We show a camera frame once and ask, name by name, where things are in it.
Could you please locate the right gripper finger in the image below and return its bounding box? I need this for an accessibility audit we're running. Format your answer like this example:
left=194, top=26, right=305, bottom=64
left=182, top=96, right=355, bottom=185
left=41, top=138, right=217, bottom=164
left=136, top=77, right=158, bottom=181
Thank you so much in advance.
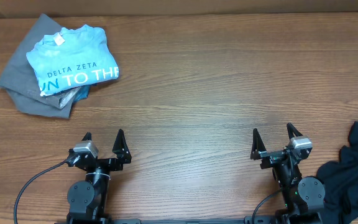
left=287, top=123, right=302, bottom=139
left=250, top=128, right=267, bottom=160

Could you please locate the black t-shirt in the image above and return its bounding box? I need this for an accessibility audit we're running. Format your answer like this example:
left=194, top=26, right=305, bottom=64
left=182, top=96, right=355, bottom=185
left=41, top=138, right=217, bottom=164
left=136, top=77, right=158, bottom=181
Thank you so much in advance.
left=317, top=121, right=358, bottom=224

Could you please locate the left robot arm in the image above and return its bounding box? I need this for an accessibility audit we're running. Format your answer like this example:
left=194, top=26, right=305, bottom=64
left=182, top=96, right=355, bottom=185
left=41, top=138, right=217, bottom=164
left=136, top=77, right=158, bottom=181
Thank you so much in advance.
left=66, top=129, right=132, bottom=223

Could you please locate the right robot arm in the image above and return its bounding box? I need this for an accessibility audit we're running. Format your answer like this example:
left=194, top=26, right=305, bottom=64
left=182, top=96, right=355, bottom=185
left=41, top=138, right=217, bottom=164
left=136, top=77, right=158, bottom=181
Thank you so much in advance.
left=244, top=123, right=326, bottom=224

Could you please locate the striped grey folded garment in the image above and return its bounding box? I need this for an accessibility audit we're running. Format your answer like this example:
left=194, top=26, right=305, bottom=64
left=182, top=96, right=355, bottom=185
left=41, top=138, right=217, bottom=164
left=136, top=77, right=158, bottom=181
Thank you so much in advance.
left=58, top=87, right=82, bottom=109

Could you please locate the teal folded garment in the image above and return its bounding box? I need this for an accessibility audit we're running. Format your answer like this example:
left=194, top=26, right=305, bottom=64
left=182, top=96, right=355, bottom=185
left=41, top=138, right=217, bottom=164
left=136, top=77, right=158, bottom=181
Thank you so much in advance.
left=73, top=85, right=91, bottom=103

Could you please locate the folded light blue t-shirt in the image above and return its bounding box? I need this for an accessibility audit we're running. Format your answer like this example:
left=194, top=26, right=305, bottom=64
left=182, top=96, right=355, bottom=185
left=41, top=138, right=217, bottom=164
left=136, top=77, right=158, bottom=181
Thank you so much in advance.
left=26, top=24, right=119, bottom=96

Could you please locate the folded grey t-shirt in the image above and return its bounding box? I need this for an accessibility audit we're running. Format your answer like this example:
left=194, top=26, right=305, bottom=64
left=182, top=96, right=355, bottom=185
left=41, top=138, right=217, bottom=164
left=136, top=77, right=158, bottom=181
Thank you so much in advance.
left=0, top=14, right=74, bottom=119

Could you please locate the brown cardboard backboard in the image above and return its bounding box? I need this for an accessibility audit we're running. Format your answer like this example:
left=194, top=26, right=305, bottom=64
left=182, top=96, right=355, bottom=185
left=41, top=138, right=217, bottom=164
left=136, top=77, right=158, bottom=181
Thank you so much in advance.
left=0, top=0, right=358, bottom=18

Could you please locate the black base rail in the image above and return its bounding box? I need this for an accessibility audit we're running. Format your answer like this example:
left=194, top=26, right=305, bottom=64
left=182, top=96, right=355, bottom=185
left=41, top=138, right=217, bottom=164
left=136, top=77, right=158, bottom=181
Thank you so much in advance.
left=56, top=215, right=322, bottom=224

